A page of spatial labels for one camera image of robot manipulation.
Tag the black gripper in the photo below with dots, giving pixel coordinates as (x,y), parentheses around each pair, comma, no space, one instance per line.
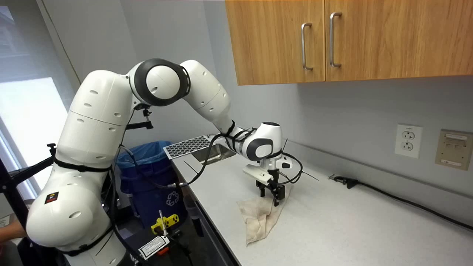
(273,179)

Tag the stained cream towel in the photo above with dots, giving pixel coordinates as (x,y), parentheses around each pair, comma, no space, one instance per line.
(259,218)

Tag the person forearm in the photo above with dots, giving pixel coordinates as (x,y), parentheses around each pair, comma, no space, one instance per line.
(10,230)

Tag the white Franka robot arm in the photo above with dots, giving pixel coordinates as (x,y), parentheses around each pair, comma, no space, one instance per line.
(94,127)

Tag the yellow clamp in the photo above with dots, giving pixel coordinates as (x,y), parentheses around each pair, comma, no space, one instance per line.
(165,223)

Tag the blue recycling bin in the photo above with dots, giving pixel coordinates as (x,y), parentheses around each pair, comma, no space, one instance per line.
(149,186)

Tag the white and red tool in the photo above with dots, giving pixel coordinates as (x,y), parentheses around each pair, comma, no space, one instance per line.
(155,244)

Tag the white electrical outlet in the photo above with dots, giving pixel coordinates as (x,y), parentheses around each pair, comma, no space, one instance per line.
(409,140)

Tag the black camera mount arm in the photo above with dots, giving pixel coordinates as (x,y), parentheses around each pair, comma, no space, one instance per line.
(141,124)

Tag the wooden wall cabinet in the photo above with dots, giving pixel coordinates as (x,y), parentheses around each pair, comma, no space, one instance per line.
(276,38)

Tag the beige wall plate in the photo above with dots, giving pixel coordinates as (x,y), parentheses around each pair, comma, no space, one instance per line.
(455,149)

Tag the black metal stand frame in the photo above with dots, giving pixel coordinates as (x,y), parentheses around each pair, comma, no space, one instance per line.
(10,192)

